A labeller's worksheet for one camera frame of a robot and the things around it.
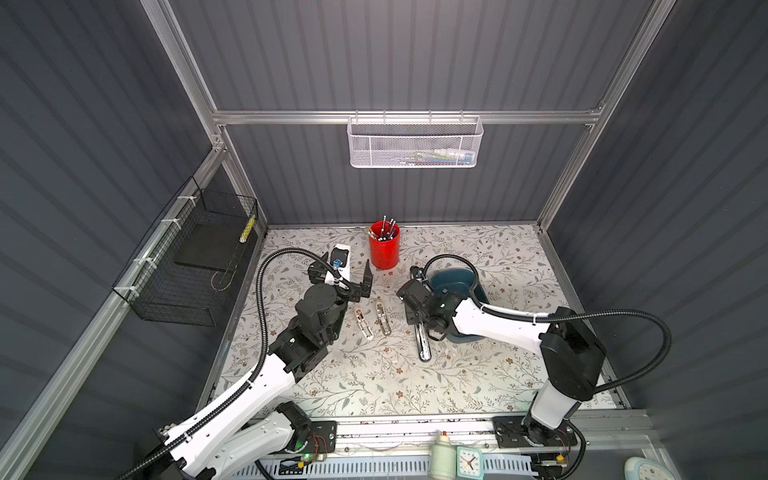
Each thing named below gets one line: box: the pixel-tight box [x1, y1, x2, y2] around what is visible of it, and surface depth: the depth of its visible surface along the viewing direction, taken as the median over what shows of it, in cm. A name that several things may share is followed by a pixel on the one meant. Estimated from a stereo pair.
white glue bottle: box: [430, 431, 457, 480], surface depth 66 cm
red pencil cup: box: [370, 220, 401, 270], surface depth 104 cm
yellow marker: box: [239, 215, 256, 243], surface depth 83 cm
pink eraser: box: [355, 308, 374, 341], surface depth 93 cm
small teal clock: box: [456, 446, 485, 480], surface depth 70 cm
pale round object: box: [624, 457, 676, 480], surface depth 68 cm
